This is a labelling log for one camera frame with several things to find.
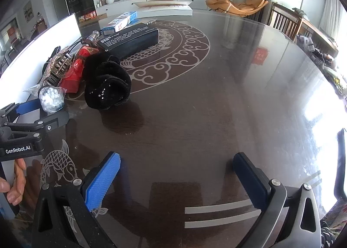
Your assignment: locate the white flat cardboard box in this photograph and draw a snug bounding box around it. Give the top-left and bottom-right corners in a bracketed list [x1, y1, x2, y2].
[135, 0, 193, 18]

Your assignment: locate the orange lounge chair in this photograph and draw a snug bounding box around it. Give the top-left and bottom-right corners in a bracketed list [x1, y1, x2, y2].
[205, 0, 269, 17]

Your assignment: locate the person's left hand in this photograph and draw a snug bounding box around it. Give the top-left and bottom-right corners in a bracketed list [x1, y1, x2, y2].
[0, 157, 27, 206]

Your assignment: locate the bag of cotton swabs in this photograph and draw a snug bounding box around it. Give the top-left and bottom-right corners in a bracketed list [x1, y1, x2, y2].
[25, 84, 66, 114]

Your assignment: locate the blue white ointment box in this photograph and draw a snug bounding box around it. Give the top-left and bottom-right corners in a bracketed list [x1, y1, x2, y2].
[102, 11, 137, 36]

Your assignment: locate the black fuzzy hair scrunchie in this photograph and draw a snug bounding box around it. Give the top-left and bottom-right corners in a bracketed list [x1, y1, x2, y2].
[82, 52, 132, 110]

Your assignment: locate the small glass bottle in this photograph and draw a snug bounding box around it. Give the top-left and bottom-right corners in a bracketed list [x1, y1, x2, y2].
[82, 30, 100, 47]

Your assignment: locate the white storage box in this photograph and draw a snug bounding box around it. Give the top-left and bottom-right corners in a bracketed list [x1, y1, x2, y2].
[0, 14, 81, 108]

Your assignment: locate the white tv cabinet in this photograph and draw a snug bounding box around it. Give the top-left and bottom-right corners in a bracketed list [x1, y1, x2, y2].
[96, 0, 208, 17]

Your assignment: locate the black rectangular box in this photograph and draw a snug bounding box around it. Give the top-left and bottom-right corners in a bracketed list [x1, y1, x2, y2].
[97, 23, 159, 61]

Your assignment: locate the wooden dining chair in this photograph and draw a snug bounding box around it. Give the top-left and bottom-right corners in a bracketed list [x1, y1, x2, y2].
[268, 2, 302, 41]

